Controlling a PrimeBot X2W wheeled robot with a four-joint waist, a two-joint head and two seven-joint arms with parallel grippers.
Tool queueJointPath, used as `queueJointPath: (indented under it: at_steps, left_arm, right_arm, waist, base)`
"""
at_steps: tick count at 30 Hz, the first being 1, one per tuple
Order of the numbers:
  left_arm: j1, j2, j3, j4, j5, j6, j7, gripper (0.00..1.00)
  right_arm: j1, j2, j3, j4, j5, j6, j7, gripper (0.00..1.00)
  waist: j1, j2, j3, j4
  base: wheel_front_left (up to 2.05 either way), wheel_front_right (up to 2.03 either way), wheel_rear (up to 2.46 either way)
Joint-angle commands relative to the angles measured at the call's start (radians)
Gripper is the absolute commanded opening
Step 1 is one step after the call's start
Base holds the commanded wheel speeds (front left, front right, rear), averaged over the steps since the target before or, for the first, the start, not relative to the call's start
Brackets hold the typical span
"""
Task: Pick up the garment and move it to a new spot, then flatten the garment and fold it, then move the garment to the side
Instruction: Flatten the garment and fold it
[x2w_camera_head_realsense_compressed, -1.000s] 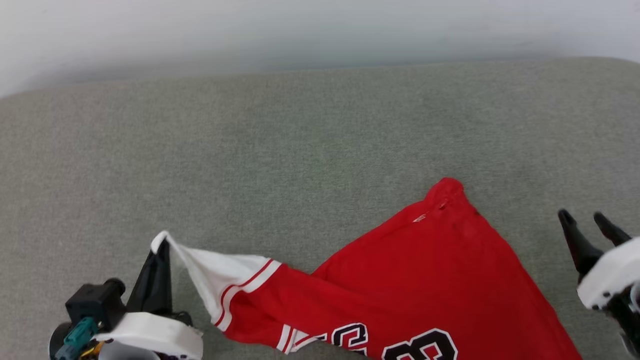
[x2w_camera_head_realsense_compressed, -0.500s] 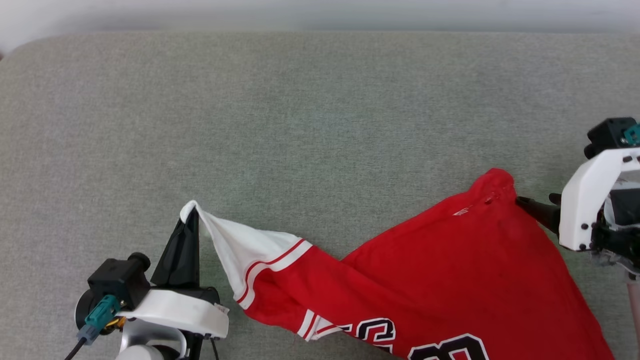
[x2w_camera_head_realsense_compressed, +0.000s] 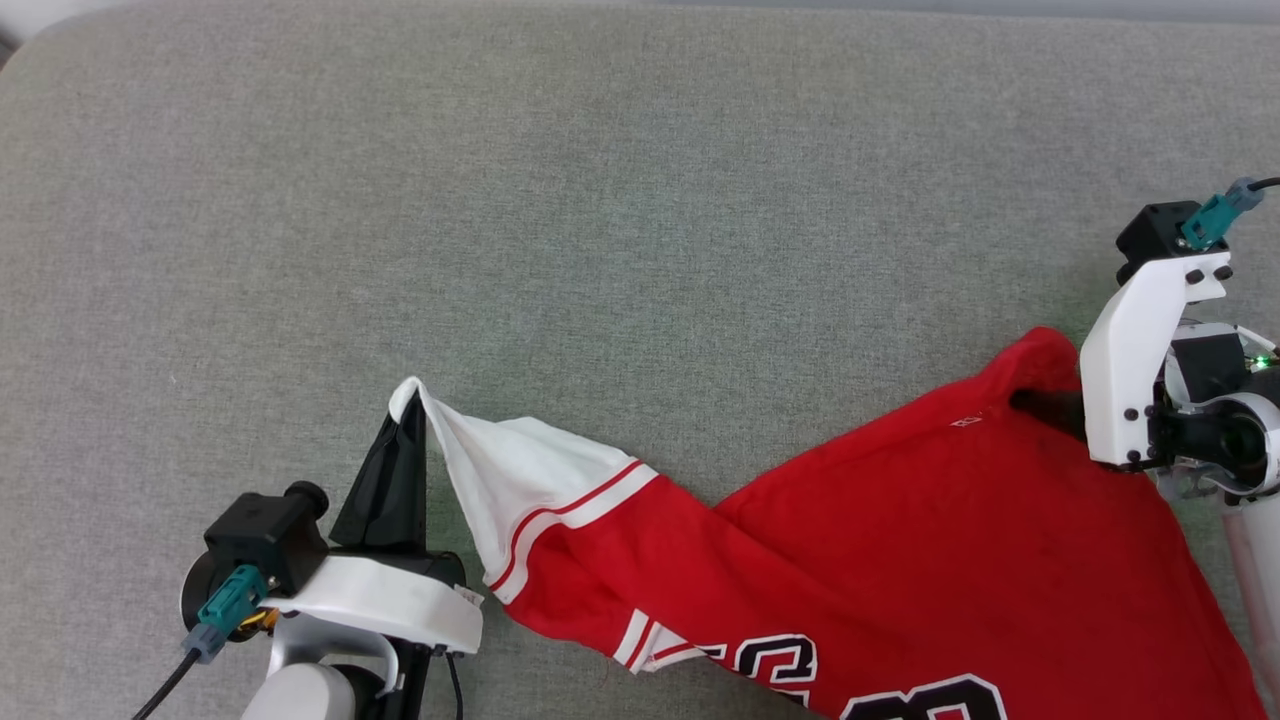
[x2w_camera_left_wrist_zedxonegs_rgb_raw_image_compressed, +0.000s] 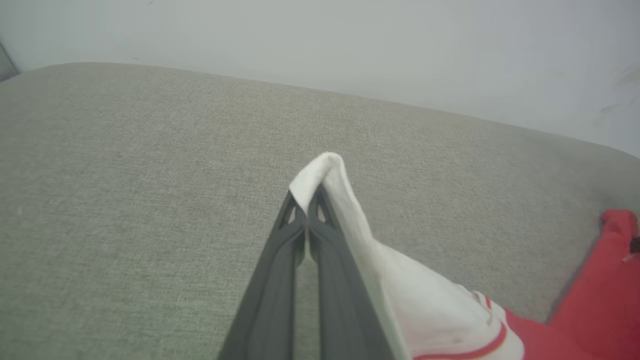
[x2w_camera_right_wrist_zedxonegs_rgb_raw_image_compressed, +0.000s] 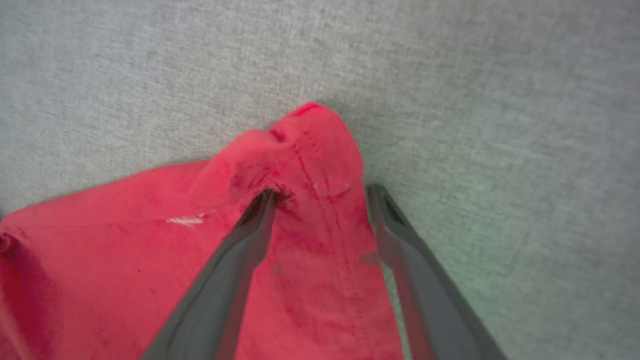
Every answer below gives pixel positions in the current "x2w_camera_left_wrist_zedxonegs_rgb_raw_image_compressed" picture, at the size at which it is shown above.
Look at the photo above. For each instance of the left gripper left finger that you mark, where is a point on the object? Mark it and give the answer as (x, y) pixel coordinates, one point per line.
(270, 300)

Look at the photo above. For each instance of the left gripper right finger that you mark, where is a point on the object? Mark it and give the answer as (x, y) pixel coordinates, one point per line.
(340, 310)

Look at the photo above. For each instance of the red and white garment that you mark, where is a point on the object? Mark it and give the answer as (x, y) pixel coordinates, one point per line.
(425, 300)

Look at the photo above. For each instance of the grey fabric sofa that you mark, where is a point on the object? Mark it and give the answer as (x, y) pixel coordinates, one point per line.
(150, 175)

